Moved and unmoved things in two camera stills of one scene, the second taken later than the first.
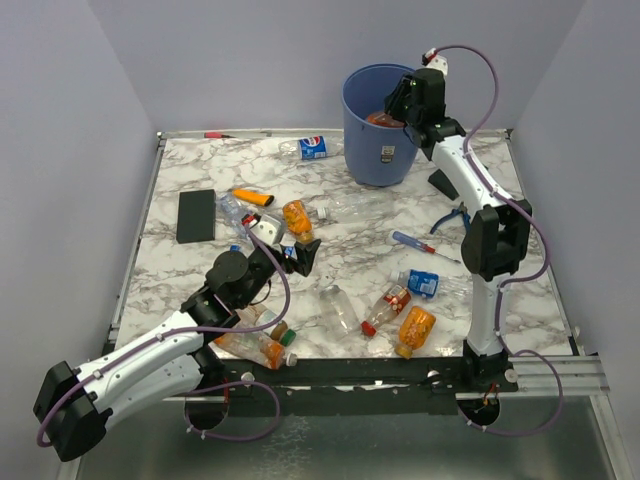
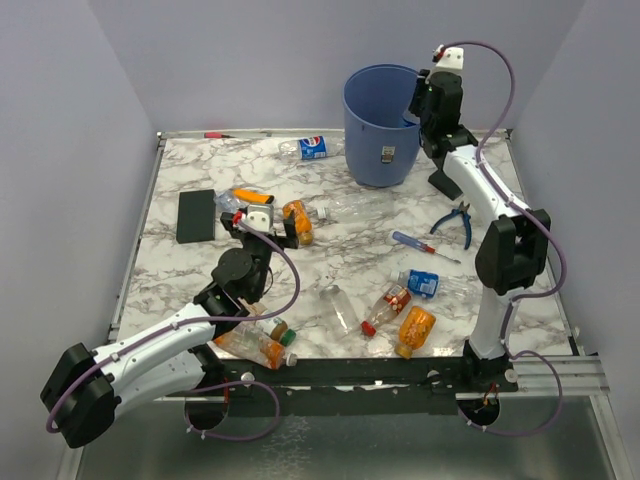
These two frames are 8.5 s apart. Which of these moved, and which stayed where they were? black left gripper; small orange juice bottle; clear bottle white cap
Moved: black left gripper
Stayed: small orange juice bottle; clear bottle white cap
